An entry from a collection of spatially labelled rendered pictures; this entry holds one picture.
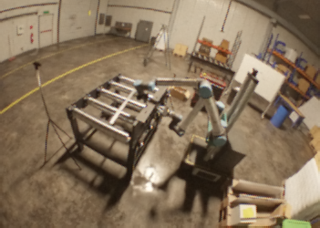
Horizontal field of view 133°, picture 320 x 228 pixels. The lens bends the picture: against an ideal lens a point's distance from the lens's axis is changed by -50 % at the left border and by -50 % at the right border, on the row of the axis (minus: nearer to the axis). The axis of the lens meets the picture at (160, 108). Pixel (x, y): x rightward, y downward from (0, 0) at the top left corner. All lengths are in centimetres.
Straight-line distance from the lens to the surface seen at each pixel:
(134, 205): 206
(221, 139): 153
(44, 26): 1042
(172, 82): 144
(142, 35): 1199
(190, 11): 1167
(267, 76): 580
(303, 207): 323
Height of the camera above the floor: 200
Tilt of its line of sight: 35 degrees down
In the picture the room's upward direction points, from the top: 16 degrees clockwise
